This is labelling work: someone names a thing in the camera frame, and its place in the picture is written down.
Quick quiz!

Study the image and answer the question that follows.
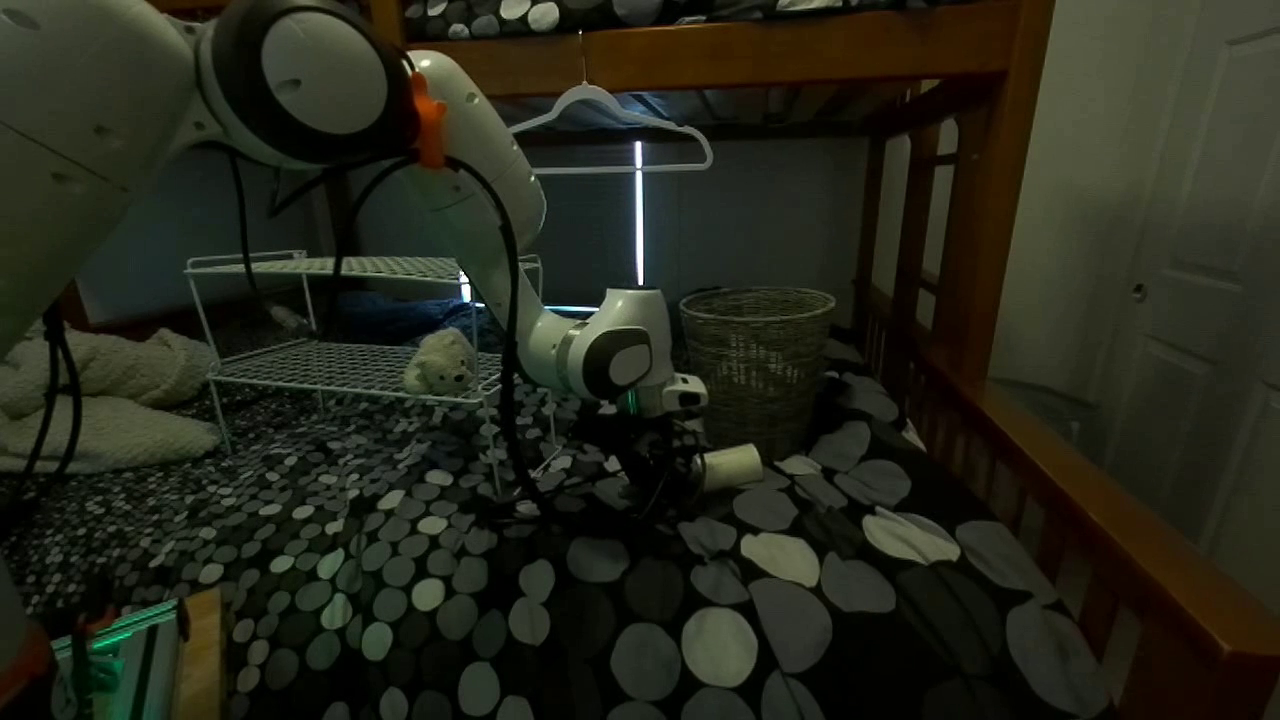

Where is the wooden bunk bed frame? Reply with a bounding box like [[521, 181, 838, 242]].
[[444, 0, 1280, 720]]

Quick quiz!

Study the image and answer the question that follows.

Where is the white plastic clothes hanger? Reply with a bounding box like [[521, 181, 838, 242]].
[[511, 81, 716, 181]]

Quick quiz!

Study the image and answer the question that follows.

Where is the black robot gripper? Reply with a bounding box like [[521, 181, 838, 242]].
[[605, 414, 706, 515]]

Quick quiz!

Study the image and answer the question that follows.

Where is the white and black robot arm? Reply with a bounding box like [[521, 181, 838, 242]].
[[0, 0, 706, 502]]

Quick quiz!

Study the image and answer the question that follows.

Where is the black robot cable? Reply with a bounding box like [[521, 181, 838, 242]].
[[214, 136, 563, 514]]

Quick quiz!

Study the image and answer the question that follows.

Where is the woven wicker basket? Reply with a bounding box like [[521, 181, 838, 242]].
[[674, 286, 836, 461]]

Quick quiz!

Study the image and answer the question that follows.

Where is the white roller bottle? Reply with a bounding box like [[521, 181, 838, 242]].
[[697, 445, 765, 494]]

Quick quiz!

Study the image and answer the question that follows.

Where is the white pillow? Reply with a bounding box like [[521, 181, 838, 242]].
[[0, 330, 220, 471]]

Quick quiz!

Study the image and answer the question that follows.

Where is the black grey dotted bedspread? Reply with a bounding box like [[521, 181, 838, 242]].
[[2, 366, 1112, 720]]

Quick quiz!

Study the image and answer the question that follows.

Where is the cream plush teddy bear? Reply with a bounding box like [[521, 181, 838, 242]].
[[405, 330, 476, 396]]

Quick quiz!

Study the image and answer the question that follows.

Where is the white wire rack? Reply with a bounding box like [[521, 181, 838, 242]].
[[182, 249, 501, 434]]

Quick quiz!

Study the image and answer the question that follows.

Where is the white closet door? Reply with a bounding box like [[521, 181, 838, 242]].
[[992, 0, 1280, 611]]

